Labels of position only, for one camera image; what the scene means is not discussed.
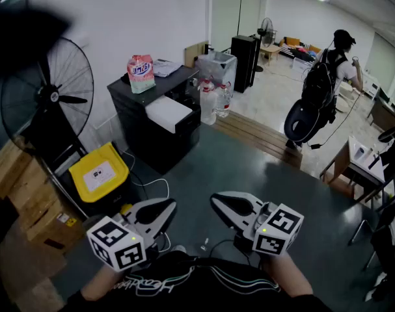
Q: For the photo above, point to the white storage crate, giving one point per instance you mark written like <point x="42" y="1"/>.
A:
<point x="301" y="64"/>

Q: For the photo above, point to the checked grey cloth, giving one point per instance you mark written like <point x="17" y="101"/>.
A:
<point x="164" y="68"/>

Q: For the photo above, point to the black cabinet table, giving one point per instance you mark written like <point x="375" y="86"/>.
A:
<point x="135" y="125"/>

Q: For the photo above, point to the pink detergent pouch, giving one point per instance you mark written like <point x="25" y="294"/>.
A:
<point x="140" y="76"/>

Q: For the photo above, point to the person's left shoe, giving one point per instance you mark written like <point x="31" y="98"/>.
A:
<point x="179" y="249"/>

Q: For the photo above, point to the person's black printed shirt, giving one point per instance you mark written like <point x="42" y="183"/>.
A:
<point x="200" y="299"/>

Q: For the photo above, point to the white pull-out tray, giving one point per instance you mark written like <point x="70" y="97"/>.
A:
<point x="168" y="110"/>

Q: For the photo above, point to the wooden slatted ramp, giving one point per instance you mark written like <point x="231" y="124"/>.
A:
<point x="249" y="132"/>

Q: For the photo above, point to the small wooden table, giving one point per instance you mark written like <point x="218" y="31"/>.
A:
<point x="270" y="49"/>

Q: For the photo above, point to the black oval seat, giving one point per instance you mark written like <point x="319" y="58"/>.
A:
<point x="301" y="112"/>

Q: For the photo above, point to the large black floor fan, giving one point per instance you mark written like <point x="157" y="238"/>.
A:
<point x="50" y="94"/>

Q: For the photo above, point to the black bin with yellow lid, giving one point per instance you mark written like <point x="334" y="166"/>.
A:
<point x="96" y="161"/>

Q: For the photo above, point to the leaning wooden board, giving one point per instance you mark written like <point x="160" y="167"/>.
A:
<point x="194" y="54"/>

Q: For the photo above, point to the wooden table with white top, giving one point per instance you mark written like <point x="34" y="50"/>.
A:
<point x="363" y="169"/>

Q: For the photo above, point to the person's left forearm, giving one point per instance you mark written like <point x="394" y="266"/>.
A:
<point x="99" y="281"/>

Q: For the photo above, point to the orange sofa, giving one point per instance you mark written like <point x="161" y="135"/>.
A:
<point x="293" y="41"/>

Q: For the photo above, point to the black pedestal fan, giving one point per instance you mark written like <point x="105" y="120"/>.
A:
<point x="267" y="31"/>

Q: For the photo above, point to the large clear water bottle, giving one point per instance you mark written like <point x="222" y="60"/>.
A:
<point x="208" y="106"/>
<point x="224" y="102"/>

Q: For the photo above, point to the person's right forearm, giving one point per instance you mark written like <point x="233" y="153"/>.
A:
<point x="288" y="278"/>

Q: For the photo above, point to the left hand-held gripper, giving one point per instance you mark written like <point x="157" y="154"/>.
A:
<point x="116" y="242"/>

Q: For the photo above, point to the black rounded device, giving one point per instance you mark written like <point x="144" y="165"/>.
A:
<point x="387" y="136"/>

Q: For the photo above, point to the tall black cabinet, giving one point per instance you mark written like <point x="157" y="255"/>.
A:
<point x="244" y="63"/>

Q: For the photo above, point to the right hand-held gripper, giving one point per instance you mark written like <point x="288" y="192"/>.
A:
<point x="277" y="231"/>

